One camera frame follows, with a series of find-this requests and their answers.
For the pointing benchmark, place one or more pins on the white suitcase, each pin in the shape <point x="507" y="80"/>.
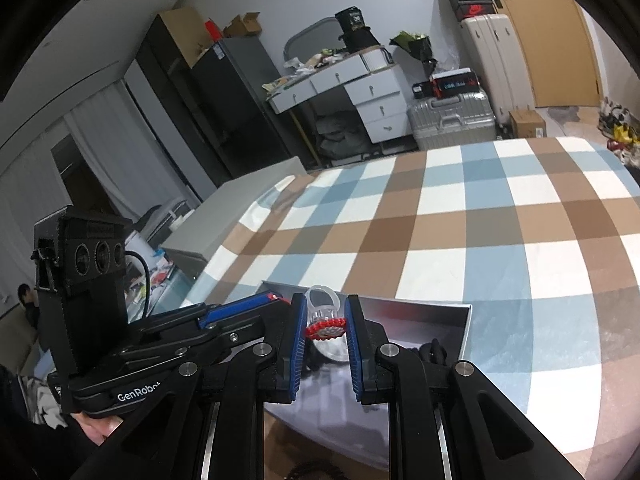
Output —
<point x="495" y="60"/>

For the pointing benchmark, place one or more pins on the person's left hand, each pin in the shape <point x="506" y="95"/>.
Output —
<point x="97" y="425"/>

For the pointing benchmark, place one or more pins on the open cardboard box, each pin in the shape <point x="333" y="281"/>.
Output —
<point x="242" y="25"/>

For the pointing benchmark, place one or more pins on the black wrapped flower bouquet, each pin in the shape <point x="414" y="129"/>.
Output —
<point x="422" y="50"/>

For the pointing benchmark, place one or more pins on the silver suitcase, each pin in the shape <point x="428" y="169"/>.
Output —
<point x="450" y="120"/>

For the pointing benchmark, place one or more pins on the black paper bag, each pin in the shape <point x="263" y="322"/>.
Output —
<point x="351" y="19"/>

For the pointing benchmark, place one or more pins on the white curtain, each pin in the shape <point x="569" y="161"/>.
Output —
<point x="100" y="160"/>

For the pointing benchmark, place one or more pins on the dark wardrobe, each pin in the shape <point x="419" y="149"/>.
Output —
<point x="165" y="60"/>

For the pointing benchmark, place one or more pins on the pile of shoes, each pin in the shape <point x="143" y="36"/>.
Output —
<point x="620" y="127"/>

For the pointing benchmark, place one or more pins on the black refrigerator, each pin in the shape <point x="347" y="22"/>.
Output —
<point x="235" y="100"/>

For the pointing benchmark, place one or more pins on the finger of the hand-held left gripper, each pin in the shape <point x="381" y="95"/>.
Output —
<point x="240" y="309"/>
<point x="215" y="342"/>

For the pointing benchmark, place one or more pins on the person's left forearm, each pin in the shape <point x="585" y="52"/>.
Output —
<point x="30" y="450"/>

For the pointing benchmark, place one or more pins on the plaid tablecloth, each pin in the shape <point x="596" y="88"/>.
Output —
<point x="450" y="210"/>

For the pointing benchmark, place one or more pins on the red bag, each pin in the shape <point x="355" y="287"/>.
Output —
<point x="213" y="31"/>

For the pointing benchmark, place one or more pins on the black shoe box red logo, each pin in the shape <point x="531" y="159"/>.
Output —
<point x="477" y="10"/>

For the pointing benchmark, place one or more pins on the small brown cardboard box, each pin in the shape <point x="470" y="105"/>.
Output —
<point x="526" y="124"/>

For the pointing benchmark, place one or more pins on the white desk with drawers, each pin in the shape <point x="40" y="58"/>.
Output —
<point x="380" y="105"/>

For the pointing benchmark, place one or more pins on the black and red box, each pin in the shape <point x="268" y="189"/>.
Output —
<point x="455" y="84"/>

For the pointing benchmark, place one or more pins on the wooden door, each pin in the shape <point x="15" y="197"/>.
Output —
<point x="550" y="35"/>

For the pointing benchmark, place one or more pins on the black round box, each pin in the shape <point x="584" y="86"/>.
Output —
<point x="361" y="40"/>

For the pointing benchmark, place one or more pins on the grey framed mirror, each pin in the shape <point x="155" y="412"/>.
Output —
<point x="310" y="35"/>

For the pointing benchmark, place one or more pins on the grey backpack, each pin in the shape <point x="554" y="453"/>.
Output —
<point x="342" y="137"/>

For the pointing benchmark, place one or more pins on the grey upholstered bench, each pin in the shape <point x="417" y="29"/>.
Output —
<point x="225" y="210"/>

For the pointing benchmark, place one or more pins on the heap of desk clutter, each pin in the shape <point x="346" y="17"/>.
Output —
<point x="305" y="67"/>

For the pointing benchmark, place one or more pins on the grey jewelry box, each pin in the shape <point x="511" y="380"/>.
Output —
<point x="415" y="320"/>

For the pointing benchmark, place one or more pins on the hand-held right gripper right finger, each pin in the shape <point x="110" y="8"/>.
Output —
<point x="352" y="345"/>

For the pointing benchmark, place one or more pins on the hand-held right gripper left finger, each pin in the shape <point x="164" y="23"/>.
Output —
<point x="299" y="345"/>

